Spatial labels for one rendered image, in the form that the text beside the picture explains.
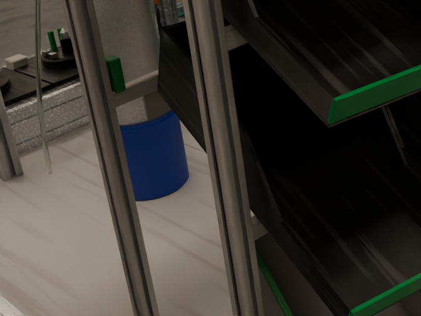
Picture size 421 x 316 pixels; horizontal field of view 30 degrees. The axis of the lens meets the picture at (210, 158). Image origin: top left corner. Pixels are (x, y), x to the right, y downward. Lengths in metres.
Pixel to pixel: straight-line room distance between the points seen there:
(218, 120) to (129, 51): 0.82
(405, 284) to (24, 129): 1.32
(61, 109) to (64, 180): 0.26
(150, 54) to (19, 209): 0.41
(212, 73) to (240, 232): 0.13
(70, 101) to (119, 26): 0.51
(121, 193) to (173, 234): 0.62
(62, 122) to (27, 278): 0.59
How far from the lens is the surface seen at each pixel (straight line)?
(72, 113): 1.86
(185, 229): 1.37
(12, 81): 1.95
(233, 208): 0.60
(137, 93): 0.73
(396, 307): 0.75
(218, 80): 0.56
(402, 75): 0.52
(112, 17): 1.36
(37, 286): 1.31
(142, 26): 1.38
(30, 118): 1.80
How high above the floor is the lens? 1.55
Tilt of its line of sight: 26 degrees down
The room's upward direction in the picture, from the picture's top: 9 degrees counter-clockwise
